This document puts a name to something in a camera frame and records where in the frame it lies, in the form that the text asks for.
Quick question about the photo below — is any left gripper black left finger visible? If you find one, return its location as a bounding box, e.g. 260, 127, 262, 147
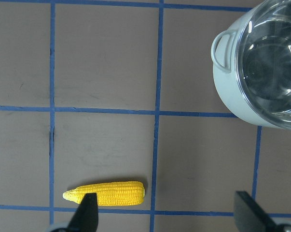
67, 193, 98, 232

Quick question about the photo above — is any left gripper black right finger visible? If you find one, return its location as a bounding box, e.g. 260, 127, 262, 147
234, 191, 282, 232

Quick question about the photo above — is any yellow corn cob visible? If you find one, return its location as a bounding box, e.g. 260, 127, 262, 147
62, 181, 145, 206

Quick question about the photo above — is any white metal cooking pot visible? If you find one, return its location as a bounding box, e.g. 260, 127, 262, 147
211, 3, 280, 128

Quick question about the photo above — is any brown paper table cover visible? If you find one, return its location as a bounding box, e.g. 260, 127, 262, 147
0, 0, 291, 232

